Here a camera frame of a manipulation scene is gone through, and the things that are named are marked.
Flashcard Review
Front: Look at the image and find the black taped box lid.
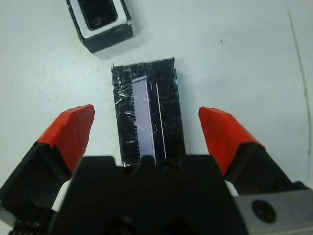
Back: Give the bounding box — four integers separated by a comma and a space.
111, 57, 187, 172

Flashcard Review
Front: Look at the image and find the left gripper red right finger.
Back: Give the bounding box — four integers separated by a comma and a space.
198, 106, 309, 197

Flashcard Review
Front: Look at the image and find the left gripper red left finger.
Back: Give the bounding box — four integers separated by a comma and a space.
0, 104, 96, 216

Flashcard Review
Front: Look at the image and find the camera box with white inlay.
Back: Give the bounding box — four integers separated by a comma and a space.
65, 0, 135, 54

